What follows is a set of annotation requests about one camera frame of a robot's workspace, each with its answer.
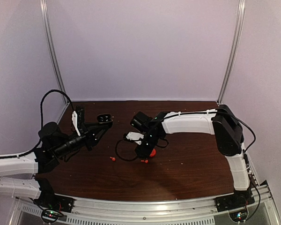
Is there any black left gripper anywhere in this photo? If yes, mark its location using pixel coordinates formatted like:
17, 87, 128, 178
53, 121, 108, 158

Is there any red round charging case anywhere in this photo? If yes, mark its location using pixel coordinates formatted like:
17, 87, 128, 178
149, 149, 156, 158

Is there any black charging case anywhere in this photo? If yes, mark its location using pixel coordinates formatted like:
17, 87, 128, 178
96, 113, 113, 124

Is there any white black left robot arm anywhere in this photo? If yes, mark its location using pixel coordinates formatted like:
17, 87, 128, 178
0, 121, 113, 208

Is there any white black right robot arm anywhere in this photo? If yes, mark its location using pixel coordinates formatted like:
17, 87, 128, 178
125, 105, 251, 207

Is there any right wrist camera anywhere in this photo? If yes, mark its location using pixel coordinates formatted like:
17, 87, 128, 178
124, 132, 144, 145

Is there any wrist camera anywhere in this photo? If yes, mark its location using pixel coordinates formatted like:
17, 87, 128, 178
72, 106, 85, 136
124, 132, 144, 145

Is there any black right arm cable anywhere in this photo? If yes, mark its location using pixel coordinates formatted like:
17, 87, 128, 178
114, 138, 141, 162

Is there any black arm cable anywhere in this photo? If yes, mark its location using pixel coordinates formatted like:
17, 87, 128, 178
18, 89, 75, 158
114, 138, 141, 162

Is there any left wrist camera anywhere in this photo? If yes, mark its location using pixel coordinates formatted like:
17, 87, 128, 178
72, 106, 85, 136

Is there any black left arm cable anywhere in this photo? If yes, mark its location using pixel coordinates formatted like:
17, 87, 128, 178
18, 89, 75, 158

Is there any aluminium front rail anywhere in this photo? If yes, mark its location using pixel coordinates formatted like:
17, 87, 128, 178
8, 185, 281, 225

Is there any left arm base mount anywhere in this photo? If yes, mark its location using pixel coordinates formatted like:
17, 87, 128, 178
30, 194, 74, 224

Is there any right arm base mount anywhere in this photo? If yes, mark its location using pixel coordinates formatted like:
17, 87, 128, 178
215, 190, 255, 223

